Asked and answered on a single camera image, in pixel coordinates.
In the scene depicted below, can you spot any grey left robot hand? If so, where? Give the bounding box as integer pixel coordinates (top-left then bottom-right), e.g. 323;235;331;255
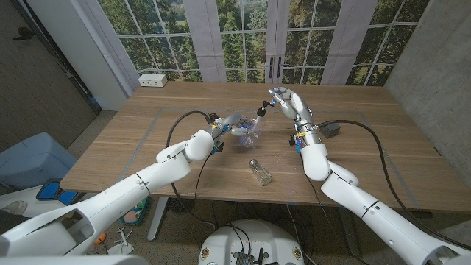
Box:
208;113;258;143

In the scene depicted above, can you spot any clear plastic spray bottle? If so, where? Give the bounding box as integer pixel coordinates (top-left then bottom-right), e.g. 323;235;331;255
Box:
238;113;266;149

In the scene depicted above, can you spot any black spray head white tube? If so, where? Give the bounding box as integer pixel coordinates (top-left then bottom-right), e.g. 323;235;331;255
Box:
255;99;276;126

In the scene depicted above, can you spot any grey cube speaker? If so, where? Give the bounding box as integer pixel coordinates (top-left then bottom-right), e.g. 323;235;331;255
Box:
319;122;341;140

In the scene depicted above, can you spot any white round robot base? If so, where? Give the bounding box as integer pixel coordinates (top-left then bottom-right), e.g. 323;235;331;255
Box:
197;219;305;265

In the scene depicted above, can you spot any small clear glass jar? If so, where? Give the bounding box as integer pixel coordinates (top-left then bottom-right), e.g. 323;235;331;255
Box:
248;158;273;187

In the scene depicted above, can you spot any printed window backdrop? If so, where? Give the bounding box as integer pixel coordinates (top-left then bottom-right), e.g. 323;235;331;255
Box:
79;0;431;88

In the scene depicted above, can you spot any white power strip box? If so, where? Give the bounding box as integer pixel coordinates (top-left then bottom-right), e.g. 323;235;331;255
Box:
138;73;168;88

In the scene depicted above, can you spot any white table leg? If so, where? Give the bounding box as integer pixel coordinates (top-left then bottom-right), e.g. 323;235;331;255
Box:
147;197;169;243

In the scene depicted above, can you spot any teal toy basket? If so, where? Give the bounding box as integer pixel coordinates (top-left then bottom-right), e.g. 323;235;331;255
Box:
118;197;151;225

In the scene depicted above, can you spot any grey table leg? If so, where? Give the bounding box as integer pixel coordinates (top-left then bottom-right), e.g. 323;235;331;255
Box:
338;216;361;258

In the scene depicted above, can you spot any white toy airplane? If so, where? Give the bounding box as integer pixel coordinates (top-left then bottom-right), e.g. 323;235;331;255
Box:
107;227;135;256

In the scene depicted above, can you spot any blue and black foot pedal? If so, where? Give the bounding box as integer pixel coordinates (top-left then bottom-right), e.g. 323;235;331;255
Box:
35;178;86;208

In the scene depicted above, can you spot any dark wooden door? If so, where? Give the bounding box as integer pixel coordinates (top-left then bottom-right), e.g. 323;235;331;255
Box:
0;0;102;152

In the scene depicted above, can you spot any blue-grey plastic bin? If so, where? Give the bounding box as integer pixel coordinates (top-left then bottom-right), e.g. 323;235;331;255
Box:
0;132;78;192

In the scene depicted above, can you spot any white robot torso shell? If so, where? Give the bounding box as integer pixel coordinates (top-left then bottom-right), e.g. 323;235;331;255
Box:
0;254;150;265

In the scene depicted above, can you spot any grey sneaker with laces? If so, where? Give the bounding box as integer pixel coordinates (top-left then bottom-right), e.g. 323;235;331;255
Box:
0;200;29;216

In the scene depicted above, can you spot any dark trouser leg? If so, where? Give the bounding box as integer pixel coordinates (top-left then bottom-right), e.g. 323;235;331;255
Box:
0;210;30;233

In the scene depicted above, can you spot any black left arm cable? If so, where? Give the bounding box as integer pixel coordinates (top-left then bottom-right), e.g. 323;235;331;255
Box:
166;110;213;148

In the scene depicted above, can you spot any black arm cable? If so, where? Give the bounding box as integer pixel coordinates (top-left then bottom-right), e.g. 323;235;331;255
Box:
316;119;471;251
166;110;213;148

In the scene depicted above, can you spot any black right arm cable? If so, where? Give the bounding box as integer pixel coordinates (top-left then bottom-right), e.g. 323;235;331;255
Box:
316;119;471;251

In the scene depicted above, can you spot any black door handle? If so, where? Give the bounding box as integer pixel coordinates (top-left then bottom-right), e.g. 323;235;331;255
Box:
12;26;37;41

